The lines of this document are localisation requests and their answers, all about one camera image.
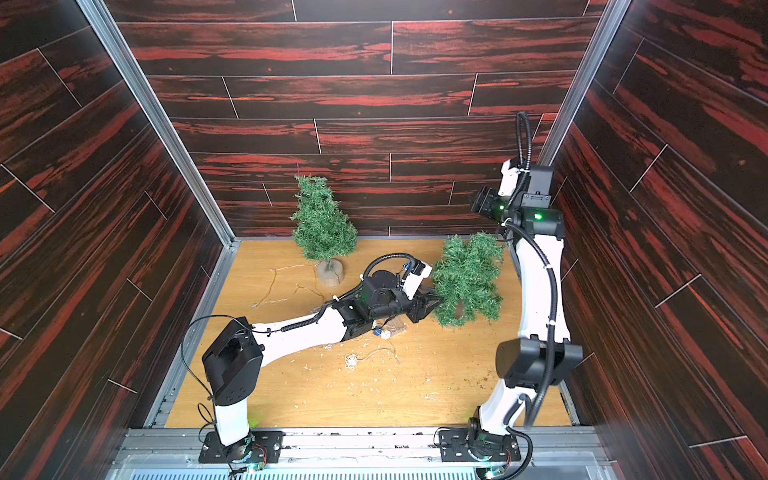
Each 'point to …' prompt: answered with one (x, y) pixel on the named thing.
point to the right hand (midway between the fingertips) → (489, 198)
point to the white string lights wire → (316, 290)
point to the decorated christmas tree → (464, 282)
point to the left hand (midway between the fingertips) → (442, 298)
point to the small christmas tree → (322, 229)
